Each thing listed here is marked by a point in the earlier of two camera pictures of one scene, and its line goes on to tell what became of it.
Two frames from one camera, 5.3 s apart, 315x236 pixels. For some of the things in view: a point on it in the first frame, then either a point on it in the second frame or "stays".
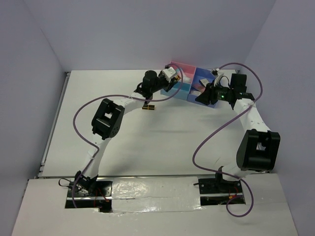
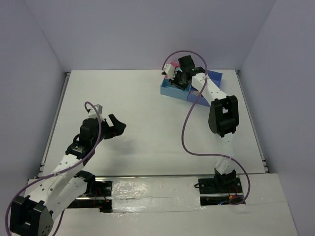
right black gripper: x=208 y=95 to x=183 y=87
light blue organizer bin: x=183 y=92 stays
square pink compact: x=196 y=92 stays
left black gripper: x=169 y=84 to x=117 y=129
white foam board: x=153 y=206 stays
